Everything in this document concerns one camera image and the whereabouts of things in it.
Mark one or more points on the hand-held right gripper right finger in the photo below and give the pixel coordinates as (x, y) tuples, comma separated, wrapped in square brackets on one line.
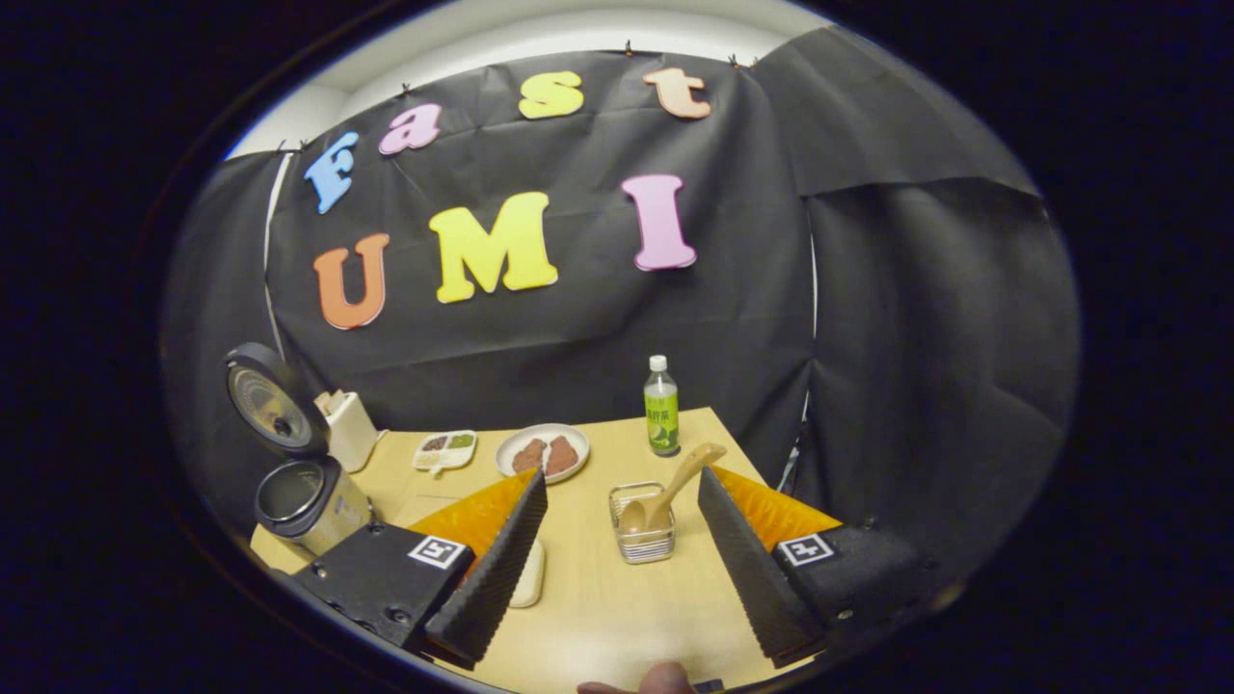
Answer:
[(752, 578)]

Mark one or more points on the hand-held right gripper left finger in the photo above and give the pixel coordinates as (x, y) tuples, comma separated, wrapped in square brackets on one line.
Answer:
[(487, 588)]

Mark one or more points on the clear container of rice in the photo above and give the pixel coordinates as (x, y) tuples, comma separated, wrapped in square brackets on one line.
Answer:
[(528, 578)]

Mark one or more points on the wooden spoon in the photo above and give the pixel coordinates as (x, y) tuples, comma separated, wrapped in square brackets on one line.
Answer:
[(675, 487)]

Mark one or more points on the black and cream rice cooker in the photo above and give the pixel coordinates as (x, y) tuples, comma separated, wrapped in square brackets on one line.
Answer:
[(308, 511)]

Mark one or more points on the white round plate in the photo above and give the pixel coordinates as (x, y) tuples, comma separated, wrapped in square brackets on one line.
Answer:
[(506, 453)]

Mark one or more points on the brown meat slice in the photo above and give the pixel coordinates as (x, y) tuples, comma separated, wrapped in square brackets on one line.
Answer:
[(562, 455), (528, 456)]

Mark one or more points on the white divided condiment dish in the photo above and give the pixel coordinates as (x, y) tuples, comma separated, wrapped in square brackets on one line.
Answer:
[(445, 451)]

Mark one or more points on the green tea bottle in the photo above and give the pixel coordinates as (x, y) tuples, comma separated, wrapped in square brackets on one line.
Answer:
[(661, 414)]

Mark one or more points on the white toaster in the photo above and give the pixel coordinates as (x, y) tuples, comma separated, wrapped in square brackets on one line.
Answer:
[(352, 434)]

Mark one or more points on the brown toast slice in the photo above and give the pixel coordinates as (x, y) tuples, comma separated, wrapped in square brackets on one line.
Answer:
[(331, 403)]

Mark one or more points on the black backdrop cloth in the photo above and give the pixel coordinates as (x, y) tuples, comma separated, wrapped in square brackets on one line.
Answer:
[(578, 318)]

